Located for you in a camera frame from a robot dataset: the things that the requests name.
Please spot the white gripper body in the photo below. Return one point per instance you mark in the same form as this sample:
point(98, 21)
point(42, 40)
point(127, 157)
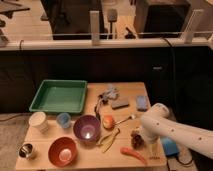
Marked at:
point(153, 150)

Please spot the dark red grape bunch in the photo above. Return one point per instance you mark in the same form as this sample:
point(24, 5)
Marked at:
point(136, 139)

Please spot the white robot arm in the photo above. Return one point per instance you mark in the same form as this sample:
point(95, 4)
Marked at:
point(155, 123)

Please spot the purple bowl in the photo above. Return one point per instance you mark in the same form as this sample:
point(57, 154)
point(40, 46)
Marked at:
point(87, 129)

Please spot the red bowl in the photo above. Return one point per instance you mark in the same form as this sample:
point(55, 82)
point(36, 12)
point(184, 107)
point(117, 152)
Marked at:
point(62, 152)

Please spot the blue box on floor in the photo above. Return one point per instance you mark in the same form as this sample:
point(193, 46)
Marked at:
point(169, 146)

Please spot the orange carrot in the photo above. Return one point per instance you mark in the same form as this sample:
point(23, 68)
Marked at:
point(133, 153)

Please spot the metal spoon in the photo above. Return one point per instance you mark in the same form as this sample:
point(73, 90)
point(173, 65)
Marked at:
point(131, 117)

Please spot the yellow tongs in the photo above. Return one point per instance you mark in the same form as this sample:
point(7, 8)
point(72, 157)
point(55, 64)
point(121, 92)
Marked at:
point(106, 141)

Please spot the blue sponge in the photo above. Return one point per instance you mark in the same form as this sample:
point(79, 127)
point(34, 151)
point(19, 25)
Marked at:
point(141, 103)

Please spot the red yellow apple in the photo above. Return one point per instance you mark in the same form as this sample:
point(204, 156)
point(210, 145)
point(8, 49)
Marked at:
point(108, 122)

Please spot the dark grey block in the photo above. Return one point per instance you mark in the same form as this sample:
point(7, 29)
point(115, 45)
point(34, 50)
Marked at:
point(119, 103)

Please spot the small blue cup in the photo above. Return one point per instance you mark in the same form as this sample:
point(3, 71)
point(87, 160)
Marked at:
point(64, 120)

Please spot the green plastic tray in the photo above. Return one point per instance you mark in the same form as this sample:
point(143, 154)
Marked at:
point(57, 96)

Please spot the white paper cup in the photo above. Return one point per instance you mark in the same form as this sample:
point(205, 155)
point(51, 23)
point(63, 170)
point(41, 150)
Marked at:
point(39, 121)

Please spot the small metal cup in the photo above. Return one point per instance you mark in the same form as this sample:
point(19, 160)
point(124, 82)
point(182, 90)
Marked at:
point(27, 151)

